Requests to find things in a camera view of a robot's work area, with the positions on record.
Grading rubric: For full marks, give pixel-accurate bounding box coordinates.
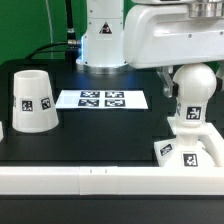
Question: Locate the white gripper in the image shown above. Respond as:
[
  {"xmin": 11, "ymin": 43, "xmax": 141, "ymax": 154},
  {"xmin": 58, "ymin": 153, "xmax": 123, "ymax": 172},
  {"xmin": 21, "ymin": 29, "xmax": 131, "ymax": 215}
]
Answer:
[{"xmin": 123, "ymin": 4, "xmax": 224, "ymax": 98}]

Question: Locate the white lamp bulb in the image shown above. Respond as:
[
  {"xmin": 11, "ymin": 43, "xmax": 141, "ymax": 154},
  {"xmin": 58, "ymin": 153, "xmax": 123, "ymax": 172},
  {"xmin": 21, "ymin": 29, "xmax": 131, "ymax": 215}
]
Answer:
[{"xmin": 173, "ymin": 63, "xmax": 217, "ymax": 127}]

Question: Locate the white lamp base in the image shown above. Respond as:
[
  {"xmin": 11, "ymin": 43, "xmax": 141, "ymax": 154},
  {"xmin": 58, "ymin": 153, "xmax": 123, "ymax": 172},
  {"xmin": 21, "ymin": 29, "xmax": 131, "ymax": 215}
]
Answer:
[{"xmin": 154, "ymin": 117, "xmax": 224, "ymax": 168}]

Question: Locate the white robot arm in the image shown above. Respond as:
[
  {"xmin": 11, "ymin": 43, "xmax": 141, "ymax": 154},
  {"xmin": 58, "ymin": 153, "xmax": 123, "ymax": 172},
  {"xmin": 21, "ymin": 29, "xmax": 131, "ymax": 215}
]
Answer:
[{"xmin": 77, "ymin": 0, "xmax": 224, "ymax": 97}]

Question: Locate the white lamp shade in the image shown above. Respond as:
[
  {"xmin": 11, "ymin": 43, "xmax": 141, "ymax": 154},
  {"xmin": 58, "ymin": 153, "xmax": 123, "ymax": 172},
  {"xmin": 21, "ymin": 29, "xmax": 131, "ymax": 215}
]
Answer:
[{"xmin": 12, "ymin": 70, "xmax": 59, "ymax": 133}]

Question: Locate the white marker sheet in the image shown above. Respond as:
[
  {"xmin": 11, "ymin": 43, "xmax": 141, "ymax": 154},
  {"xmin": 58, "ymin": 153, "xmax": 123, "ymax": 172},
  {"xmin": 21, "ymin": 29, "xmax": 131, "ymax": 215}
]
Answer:
[{"xmin": 56, "ymin": 90, "xmax": 148, "ymax": 109}]

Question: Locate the white block at left edge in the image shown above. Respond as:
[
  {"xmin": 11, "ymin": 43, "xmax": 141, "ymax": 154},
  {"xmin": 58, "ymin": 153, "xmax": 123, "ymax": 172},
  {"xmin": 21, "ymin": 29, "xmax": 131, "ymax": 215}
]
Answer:
[{"xmin": 0, "ymin": 121, "xmax": 4, "ymax": 142}]

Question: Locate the black cable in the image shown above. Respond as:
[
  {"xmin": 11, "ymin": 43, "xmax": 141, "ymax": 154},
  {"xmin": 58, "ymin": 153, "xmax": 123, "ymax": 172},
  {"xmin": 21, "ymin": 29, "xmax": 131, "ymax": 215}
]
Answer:
[{"xmin": 24, "ymin": 0, "xmax": 83, "ymax": 60}]

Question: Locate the white table edge rail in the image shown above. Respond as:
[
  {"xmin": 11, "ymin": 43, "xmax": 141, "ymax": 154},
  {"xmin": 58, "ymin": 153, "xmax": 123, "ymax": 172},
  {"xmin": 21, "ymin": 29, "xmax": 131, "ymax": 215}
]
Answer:
[{"xmin": 0, "ymin": 167, "xmax": 224, "ymax": 195}]

